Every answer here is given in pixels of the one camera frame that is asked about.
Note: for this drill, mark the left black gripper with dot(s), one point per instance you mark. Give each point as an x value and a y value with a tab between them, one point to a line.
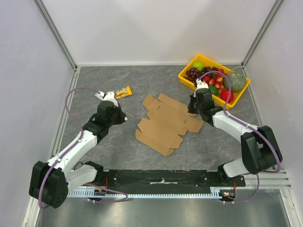
121	115

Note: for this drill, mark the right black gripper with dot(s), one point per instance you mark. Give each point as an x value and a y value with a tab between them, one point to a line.
195	108

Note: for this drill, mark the brown cardboard box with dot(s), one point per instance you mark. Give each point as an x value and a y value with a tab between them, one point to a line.
167	121

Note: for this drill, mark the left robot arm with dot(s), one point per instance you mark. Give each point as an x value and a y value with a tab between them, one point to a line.
51	181

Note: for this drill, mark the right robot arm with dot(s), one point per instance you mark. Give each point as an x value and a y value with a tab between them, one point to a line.
259	149

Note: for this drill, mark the yellow candy packet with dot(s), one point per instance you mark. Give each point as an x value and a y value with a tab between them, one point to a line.
123	92

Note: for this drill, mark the dark green lime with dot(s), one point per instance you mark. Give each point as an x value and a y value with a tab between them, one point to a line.
213	90

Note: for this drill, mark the purple grape bunch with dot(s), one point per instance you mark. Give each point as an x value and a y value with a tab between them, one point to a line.
193	74

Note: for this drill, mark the red apple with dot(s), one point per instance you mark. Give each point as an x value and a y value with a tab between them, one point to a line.
227	95

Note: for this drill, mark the red strawberry cluster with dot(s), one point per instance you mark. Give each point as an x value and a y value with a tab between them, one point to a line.
215	79

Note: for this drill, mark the light green apple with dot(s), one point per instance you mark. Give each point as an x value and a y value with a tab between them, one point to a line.
198	65

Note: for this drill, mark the yellow plastic tray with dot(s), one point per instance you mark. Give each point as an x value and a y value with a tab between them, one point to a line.
208	62

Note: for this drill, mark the green netted melon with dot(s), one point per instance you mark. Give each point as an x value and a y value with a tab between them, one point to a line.
235	81

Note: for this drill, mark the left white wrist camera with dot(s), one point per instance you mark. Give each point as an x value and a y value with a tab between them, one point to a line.
109	96

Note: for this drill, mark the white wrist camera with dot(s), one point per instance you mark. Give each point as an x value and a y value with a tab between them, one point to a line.
201	87
109	96

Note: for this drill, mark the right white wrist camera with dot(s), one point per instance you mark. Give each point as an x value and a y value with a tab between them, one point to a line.
201	87

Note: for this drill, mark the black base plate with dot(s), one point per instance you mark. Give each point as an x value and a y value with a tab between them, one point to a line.
114	178

